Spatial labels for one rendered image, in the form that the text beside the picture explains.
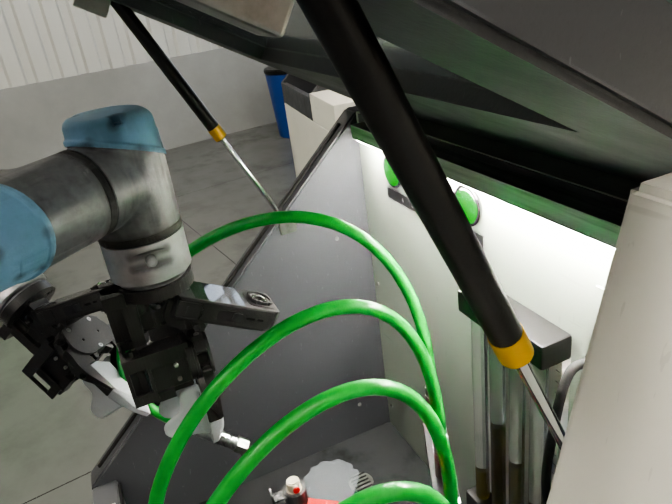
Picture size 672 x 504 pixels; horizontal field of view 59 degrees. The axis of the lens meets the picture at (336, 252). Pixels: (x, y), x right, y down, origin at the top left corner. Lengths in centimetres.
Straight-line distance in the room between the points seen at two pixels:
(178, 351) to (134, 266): 10
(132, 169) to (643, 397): 39
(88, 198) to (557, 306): 45
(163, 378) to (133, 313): 7
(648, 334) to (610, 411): 4
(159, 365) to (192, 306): 6
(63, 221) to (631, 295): 37
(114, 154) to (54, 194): 7
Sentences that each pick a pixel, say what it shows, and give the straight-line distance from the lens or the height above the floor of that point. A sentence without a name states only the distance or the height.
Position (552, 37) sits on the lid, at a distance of 21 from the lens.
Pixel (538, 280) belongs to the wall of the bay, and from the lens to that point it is 66.
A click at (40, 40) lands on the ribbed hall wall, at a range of 706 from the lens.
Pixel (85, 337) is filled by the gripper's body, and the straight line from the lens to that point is 79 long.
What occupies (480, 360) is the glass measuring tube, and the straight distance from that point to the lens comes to 76.
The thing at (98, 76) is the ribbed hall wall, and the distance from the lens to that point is 713.
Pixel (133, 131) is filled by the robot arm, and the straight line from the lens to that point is 51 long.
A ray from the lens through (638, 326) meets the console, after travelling 29.
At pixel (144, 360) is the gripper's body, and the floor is 135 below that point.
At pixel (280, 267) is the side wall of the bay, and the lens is 96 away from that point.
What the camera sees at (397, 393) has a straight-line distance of 52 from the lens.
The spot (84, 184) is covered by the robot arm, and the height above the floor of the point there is 153.
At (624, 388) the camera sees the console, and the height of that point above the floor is 146.
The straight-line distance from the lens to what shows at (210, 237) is 66.
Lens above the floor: 165
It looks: 25 degrees down
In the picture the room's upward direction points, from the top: 8 degrees counter-clockwise
